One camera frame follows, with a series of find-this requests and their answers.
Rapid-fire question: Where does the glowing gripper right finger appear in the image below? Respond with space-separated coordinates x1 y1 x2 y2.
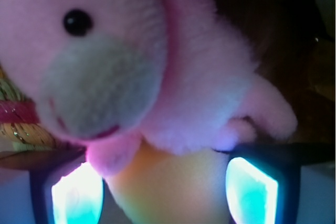
214 142 336 224

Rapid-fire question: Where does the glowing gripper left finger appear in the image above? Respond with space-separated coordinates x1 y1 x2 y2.
28 147 106 224

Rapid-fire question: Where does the pink plush bunny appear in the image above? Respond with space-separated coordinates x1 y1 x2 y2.
1 0 297 177

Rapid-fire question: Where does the brown paper bag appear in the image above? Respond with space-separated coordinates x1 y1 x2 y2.
216 0 335 144

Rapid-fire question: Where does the multicolour rope candy cane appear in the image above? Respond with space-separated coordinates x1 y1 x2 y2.
1 70 67 151

